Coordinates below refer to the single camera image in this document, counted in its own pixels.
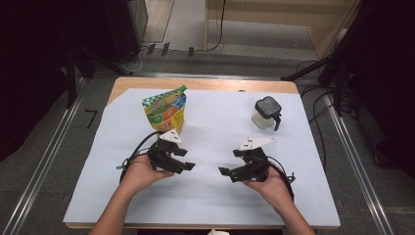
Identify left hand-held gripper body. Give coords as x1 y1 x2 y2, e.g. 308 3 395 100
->
148 128 183 173

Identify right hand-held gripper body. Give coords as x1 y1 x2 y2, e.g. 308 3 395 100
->
239 137 276 182

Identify yellow green snack pouch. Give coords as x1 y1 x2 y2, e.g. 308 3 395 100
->
141 84 188 135

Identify clear jar with black lid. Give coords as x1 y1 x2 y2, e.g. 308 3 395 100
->
251 95 283 132

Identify person's left hand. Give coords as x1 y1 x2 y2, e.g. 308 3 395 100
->
124 154 176 195

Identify person's right hand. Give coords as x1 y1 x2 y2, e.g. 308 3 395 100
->
242 166 294 211

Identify black tripod stand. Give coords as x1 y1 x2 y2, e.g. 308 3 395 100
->
280 53 347 117

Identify black cabinet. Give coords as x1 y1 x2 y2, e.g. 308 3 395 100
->
104 0 150 65

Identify left hand-held gripper cable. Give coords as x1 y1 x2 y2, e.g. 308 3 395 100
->
115 130 164 184

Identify hand-held gripper cable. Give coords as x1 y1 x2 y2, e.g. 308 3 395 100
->
267 156 297 202
115 130 164 184

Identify right hand-held gripper cable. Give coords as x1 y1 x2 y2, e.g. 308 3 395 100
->
267 156 297 202

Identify black floor cables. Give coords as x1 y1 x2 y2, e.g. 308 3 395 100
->
296 59 353 172

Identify white floor cable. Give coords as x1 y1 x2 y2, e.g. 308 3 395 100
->
116 46 145 73

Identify metal floor rail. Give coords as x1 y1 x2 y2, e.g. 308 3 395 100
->
324 92 395 235
1 94 84 235

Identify black hanging cable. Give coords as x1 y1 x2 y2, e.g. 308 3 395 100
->
208 0 227 53

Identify light wooden frame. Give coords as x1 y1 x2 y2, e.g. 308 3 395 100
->
204 0 363 61

